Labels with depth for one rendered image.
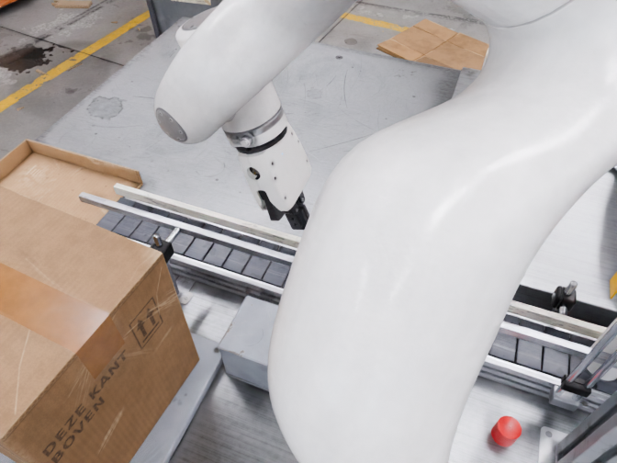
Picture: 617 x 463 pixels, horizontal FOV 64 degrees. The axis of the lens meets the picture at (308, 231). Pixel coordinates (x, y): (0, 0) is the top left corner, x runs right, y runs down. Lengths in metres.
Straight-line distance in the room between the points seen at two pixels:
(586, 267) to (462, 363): 0.79
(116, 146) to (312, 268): 1.08
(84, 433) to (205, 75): 0.41
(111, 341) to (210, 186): 0.58
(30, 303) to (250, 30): 0.37
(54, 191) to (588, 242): 1.07
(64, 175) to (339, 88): 0.71
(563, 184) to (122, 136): 1.16
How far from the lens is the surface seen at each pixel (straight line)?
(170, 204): 0.96
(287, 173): 0.69
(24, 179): 1.26
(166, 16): 2.94
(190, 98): 0.53
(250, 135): 0.64
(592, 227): 1.07
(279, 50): 0.51
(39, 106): 3.15
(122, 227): 0.99
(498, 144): 0.21
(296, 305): 0.22
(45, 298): 0.62
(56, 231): 0.68
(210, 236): 0.82
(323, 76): 1.43
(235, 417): 0.80
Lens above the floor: 1.57
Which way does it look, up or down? 49 degrees down
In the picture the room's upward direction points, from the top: straight up
